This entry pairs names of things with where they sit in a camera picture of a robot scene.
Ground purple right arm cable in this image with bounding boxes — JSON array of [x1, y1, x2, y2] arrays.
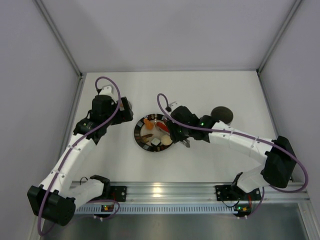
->
[[156, 93, 309, 193]]

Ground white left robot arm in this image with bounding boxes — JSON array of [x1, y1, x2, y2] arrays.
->
[[27, 94, 134, 226]]

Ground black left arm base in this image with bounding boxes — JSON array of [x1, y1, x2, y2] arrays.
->
[[107, 185, 127, 202]]

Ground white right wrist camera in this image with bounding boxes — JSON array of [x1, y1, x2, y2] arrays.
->
[[165, 101, 183, 113]]

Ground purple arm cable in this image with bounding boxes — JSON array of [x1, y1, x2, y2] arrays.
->
[[36, 76, 123, 237], [156, 93, 309, 193]]

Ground metal serving tongs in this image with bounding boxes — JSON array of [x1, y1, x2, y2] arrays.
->
[[183, 139, 191, 148]]

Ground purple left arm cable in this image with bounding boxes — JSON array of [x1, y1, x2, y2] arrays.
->
[[36, 76, 123, 237]]

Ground grey cylindrical lunch container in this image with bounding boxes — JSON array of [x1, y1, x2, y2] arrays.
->
[[211, 106, 234, 126]]

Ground black patterned round plate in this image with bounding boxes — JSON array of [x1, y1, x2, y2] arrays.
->
[[133, 113, 173, 153]]

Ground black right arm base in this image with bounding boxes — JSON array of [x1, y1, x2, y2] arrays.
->
[[214, 184, 241, 202]]

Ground right aluminium frame post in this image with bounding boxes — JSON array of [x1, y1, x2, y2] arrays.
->
[[256, 0, 303, 74]]

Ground slotted grey cable duct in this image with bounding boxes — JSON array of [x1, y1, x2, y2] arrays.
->
[[75, 203, 241, 215]]

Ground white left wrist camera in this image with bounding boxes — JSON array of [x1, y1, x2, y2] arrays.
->
[[98, 85, 115, 99]]

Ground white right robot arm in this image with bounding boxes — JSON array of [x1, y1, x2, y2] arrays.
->
[[166, 103, 296, 197]]

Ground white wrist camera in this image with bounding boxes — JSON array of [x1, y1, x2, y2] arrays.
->
[[165, 101, 183, 113], [98, 85, 115, 99]]

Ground white steamed bun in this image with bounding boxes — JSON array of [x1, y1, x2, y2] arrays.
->
[[160, 134, 173, 146]]

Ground red sausage piece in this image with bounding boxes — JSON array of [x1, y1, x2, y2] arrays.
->
[[156, 121, 170, 133]]

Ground left aluminium frame post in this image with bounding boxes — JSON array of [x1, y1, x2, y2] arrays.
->
[[33, 0, 84, 78]]

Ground brown cooked shrimp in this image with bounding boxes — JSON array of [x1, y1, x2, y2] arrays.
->
[[140, 133, 153, 144]]

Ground black white sushi piece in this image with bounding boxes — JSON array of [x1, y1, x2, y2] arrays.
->
[[150, 137, 161, 146]]

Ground grey container lid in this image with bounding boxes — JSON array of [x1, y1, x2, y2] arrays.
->
[[128, 101, 133, 115]]

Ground aluminium frame post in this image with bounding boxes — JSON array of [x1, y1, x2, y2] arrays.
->
[[33, 0, 84, 78], [256, 0, 303, 74]]

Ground orange carrot piece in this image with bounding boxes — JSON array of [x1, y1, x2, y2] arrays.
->
[[143, 118, 154, 131]]

